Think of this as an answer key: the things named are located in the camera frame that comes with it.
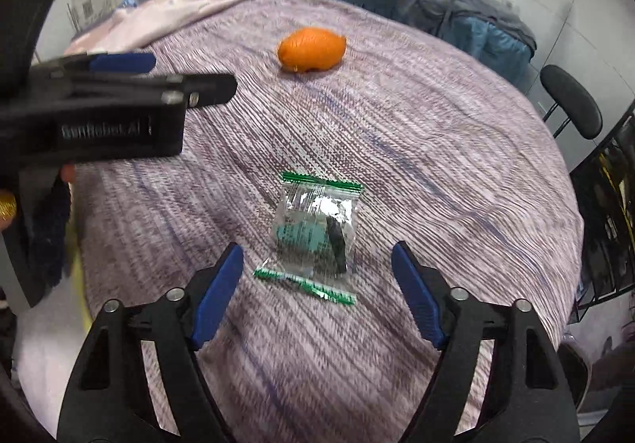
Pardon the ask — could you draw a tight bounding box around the clear sign holder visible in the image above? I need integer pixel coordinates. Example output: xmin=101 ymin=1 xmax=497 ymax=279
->
xmin=67 ymin=0 xmax=117 ymax=29

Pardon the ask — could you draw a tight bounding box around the yellow cloth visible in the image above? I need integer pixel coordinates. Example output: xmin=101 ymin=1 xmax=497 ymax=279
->
xmin=69 ymin=220 xmax=95 ymax=329

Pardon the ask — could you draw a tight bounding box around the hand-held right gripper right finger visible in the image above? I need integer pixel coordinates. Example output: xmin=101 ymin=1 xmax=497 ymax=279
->
xmin=391 ymin=241 xmax=580 ymax=443

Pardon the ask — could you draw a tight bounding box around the black mesh cart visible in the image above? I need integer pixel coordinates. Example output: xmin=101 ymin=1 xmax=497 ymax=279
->
xmin=568 ymin=103 xmax=635 ymax=310

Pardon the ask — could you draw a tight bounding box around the orange mandarin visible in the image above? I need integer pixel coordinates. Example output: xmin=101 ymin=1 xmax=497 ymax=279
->
xmin=277 ymin=26 xmax=347 ymax=73

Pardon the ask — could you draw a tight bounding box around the clear green-edged wrapper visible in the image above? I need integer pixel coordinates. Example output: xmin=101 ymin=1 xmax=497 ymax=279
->
xmin=253 ymin=171 xmax=364 ymax=306

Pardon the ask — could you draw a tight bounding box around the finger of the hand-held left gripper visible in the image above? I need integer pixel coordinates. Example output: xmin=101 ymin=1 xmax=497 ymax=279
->
xmin=74 ymin=73 xmax=238 ymax=109
xmin=30 ymin=52 xmax=158 ymax=81

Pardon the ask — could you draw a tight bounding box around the pink cloth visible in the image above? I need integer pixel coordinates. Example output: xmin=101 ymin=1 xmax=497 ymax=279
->
xmin=64 ymin=0 xmax=269 ymax=57

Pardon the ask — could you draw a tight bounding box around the black chair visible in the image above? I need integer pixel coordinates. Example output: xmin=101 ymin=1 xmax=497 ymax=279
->
xmin=540 ymin=65 xmax=603 ymax=139

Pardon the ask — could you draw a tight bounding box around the grey blue covered pile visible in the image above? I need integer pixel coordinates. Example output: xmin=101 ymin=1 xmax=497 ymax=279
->
xmin=292 ymin=0 xmax=539 ymax=91

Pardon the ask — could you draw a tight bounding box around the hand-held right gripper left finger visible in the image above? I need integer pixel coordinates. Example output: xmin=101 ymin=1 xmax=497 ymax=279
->
xmin=57 ymin=242 xmax=245 ymax=443

